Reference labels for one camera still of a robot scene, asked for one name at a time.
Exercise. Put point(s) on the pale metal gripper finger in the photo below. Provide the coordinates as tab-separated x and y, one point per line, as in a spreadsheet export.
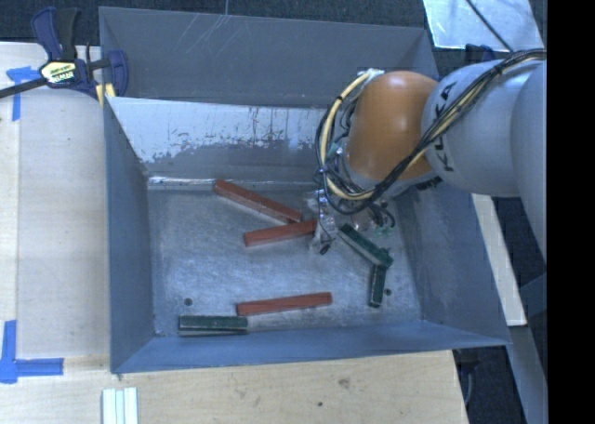
321	206
321	237

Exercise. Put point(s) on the dark green flat block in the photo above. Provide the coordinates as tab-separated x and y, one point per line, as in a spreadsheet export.
213	324
365	245
378	286

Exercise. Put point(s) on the red-brown flat block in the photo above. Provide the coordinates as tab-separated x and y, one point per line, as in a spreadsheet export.
256	201
279	233
283	303

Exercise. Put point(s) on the grey metal bin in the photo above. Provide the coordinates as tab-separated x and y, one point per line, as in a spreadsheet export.
260	268

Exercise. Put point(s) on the pale wood flat board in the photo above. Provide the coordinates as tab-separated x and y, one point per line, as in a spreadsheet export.
60	227

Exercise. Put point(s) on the black cylinder on white bracket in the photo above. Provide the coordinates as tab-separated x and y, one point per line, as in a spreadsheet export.
428	184

